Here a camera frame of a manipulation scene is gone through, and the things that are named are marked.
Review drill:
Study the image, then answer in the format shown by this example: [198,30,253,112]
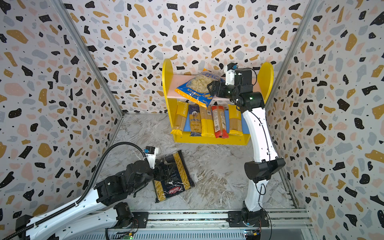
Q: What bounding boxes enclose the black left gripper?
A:
[130,159,177,194]

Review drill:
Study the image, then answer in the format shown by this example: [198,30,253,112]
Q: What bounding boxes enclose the clear black penne bag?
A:
[153,150,195,203]

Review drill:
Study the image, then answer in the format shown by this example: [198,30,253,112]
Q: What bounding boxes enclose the blue orange orecchiette bag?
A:
[175,71,225,108]

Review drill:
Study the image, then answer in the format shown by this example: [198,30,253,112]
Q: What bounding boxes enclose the red spaghetti pack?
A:
[212,106,229,139]

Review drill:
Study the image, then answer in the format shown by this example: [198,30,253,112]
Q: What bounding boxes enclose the yellow Pastatime spaghetti pack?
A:
[171,101,189,136]

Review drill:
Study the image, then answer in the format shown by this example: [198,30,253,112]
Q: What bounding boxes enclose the plain yellow spaghetti pack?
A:
[200,107,215,138]

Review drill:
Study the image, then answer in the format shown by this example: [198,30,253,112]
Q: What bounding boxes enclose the dark blue spaghetti pack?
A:
[189,105,202,137]

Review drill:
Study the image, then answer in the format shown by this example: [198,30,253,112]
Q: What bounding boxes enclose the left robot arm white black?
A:
[14,159,160,240]

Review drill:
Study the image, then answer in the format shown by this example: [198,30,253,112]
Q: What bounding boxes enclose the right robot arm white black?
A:
[207,64,285,226]

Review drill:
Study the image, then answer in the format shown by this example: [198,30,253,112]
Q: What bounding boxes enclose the yellow shelf pink blue boards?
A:
[162,59,274,146]

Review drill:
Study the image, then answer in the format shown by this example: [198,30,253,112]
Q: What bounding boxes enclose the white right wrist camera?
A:
[224,63,238,86]

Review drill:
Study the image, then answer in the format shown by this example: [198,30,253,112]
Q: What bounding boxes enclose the black corrugated cable conduit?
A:
[0,141,148,240]

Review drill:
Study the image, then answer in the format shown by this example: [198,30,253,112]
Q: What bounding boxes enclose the right aluminium corner post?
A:
[266,1,319,121]

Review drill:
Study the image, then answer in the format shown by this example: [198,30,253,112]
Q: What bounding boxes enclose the aluminium corner post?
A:
[52,1,124,119]
[266,1,319,121]

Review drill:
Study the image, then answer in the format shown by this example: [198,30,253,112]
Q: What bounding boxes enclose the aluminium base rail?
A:
[56,208,316,240]

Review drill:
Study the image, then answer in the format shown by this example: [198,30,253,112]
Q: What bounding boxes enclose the left aluminium corner post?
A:
[52,1,124,119]

